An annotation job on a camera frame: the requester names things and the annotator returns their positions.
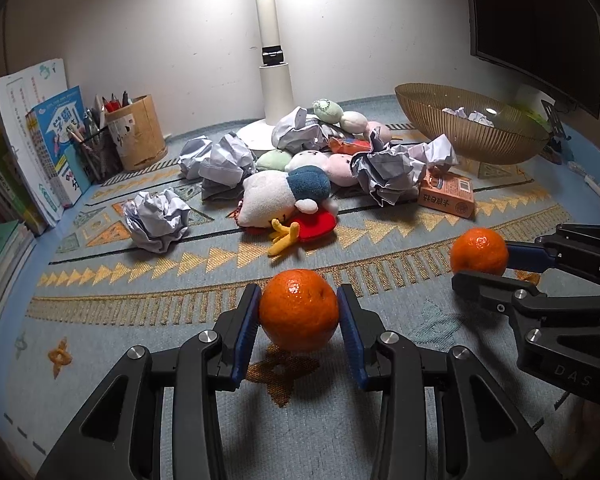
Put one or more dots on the amber ribbed glass bowl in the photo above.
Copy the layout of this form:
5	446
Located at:
480	142

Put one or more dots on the blue workbook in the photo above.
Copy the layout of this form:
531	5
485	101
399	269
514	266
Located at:
55	125

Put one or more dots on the white desk lamp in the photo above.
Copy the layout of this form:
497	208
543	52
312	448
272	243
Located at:
276	90

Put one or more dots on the white plastic stick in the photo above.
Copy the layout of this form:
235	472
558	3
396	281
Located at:
592	180

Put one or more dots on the black monitor stand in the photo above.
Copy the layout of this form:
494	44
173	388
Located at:
555	130

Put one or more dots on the upright green books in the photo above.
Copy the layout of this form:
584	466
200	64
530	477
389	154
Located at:
0	175

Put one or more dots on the bunch of pens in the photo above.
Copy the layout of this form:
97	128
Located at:
111	105

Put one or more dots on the orange snack packet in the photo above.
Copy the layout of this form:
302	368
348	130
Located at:
347	146

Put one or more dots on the row of books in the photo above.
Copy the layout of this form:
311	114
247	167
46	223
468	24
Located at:
22	105

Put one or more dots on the bamboo pen holder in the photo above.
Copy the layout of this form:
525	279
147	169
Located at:
137	135

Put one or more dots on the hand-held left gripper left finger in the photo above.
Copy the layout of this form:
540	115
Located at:
247	325

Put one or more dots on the green white pink dango plush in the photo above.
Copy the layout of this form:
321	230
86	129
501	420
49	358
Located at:
352	121
307	161

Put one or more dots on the black mesh pen holder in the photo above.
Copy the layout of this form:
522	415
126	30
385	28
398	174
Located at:
97	157

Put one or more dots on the patterned blue woven mat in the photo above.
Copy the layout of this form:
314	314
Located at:
130	310

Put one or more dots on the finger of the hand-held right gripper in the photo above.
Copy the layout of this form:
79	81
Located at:
490	290
525	256

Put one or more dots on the orange cardboard box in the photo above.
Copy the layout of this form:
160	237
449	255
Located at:
447	194

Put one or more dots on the black monitor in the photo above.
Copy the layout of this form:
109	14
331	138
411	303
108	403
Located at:
530	25

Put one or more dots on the small orange fruit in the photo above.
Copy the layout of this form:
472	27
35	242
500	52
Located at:
479	257

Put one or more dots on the flat stack of books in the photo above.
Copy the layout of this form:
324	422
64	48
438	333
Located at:
0	250

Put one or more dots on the large orange fruit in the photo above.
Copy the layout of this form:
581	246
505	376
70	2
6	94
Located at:
298	310

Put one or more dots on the white duck plush toy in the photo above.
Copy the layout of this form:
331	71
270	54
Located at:
270	195

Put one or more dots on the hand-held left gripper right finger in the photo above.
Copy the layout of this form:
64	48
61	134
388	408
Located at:
350	330

